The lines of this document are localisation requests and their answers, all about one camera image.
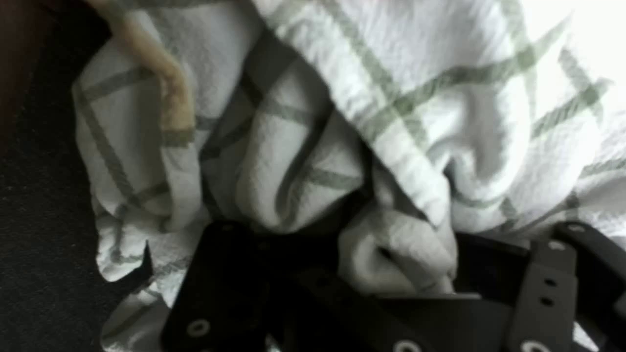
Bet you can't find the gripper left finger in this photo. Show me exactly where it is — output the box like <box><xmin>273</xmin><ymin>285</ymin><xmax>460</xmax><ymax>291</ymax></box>
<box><xmin>160</xmin><ymin>220</ymin><xmax>432</xmax><ymax>352</ymax></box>

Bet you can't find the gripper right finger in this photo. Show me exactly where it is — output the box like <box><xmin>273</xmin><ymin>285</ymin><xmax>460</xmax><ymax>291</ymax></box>
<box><xmin>456</xmin><ymin>221</ymin><xmax>626</xmax><ymax>352</ymax></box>

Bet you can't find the white towel with green checks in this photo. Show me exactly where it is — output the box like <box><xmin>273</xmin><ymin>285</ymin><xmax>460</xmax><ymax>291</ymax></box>
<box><xmin>71</xmin><ymin>0</ymin><xmax>626</xmax><ymax>352</ymax></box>

